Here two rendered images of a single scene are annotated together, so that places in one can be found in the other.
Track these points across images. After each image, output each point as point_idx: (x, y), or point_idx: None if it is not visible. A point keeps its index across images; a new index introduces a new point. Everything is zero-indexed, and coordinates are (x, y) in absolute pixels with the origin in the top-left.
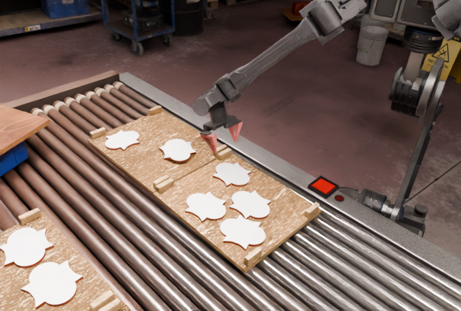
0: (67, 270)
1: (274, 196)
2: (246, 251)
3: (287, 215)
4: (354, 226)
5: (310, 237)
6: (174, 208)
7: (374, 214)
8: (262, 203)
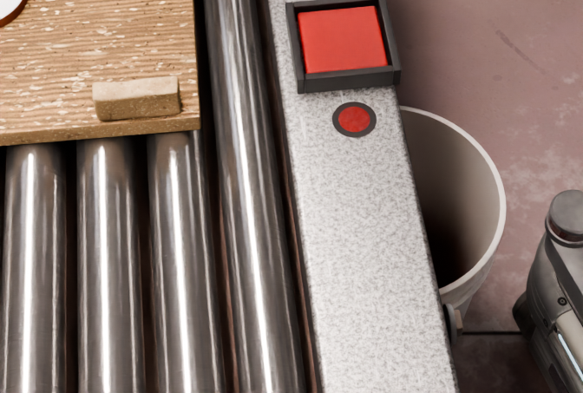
0: None
1: None
2: None
3: (47, 68)
4: (250, 257)
5: (42, 193)
6: None
7: (405, 263)
8: None
